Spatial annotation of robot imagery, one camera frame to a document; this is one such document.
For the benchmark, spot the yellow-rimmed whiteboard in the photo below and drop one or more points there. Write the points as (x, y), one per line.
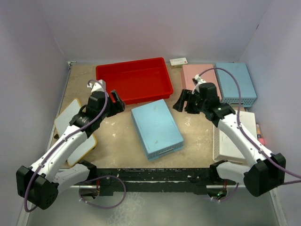
(61, 123)

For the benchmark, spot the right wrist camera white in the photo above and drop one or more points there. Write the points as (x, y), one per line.
(197, 80)

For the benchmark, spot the white perforated basket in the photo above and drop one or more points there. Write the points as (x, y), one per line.
(224, 148)

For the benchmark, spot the small white red box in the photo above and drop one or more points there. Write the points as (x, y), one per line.
(178, 62)

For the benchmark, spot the light blue perforated basket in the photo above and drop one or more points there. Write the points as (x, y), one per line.
(231, 78)

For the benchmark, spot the red plastic tray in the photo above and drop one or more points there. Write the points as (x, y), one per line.
(137, 81)

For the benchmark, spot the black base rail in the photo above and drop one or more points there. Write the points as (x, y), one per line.
(147, 180)

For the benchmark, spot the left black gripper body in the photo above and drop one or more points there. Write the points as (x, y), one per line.
(111, 109)

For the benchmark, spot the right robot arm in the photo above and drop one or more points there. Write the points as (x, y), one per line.
(264, 170)

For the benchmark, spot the pink perforated basket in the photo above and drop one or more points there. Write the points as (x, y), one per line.
(189, 71)

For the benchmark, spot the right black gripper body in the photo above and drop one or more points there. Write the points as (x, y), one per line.
(195, 105)

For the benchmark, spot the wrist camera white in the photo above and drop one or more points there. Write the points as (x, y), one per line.
(95, 86)
(197, 80)

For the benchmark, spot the pink marker pen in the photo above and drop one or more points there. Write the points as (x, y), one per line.
(259, 135)

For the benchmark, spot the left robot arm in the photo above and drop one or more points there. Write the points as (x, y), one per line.
(42, 182)

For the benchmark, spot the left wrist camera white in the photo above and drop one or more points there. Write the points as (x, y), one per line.
(95, 86)

